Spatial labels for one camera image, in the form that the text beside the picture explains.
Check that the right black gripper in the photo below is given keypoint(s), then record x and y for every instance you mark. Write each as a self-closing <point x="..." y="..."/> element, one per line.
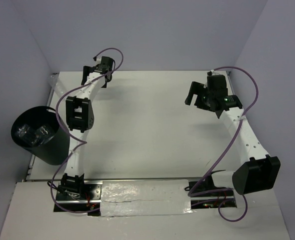
<point x="197" y="88"/>

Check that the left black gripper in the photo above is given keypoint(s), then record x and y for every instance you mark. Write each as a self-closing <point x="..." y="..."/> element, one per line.
<point x="86" y="73"/>

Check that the clear bottle blue label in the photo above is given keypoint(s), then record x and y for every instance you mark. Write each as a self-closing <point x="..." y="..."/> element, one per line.
<point x="42" y="135"/>

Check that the clear bottle white cap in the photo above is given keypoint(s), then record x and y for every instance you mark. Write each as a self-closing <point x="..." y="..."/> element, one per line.
<point x="27" y="134"/>

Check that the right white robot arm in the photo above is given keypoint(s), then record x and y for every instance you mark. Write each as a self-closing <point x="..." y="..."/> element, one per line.
<point x="258" y="170"/>

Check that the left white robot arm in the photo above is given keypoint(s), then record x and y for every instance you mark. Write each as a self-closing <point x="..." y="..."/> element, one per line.
<point x="79" y="117"/>

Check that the black cylindrical bin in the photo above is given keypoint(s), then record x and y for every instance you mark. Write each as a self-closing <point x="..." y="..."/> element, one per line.
<point x="55" y="151"/>

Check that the silver taped cover plate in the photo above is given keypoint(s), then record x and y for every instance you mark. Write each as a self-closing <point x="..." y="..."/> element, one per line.
<point x="144" y="198"/>

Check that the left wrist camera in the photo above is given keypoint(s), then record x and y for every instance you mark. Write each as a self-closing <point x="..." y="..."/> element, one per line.
<point x="105" y="62"/>

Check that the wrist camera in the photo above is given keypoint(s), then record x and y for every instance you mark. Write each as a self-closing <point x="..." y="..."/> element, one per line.
<point x="105" y="62"/>
<point x="215" y="81"/>

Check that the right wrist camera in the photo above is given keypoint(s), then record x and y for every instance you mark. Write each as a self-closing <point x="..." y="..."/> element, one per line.
<point x="215" y="81"/>

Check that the metal base rail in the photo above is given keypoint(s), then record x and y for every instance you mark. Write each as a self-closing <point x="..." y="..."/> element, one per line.
<point x="208" y="197"/>

